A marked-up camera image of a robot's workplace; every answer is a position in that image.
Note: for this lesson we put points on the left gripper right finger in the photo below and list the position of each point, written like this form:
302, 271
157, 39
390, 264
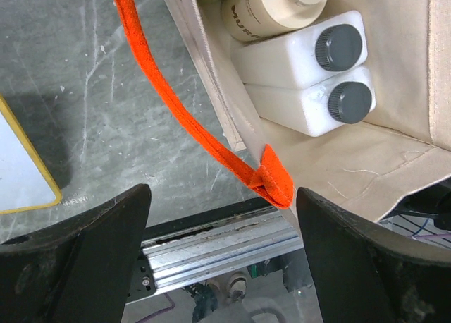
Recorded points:
364, 272

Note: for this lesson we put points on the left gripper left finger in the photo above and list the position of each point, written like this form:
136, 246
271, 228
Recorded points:
78, 270

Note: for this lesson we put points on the white bottle grey cap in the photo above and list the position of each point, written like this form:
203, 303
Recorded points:
346, 98
305, 57

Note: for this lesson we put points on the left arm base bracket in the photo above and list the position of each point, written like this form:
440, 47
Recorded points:
142, 282

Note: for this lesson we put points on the aluminium mounting rail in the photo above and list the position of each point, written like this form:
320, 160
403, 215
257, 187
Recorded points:
193, 255

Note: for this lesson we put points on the beige canvas tote bag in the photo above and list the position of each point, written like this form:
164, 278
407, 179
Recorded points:
367, 168

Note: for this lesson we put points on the small whiteboard yellow frame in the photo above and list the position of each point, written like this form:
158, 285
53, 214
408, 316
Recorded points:
26, 183

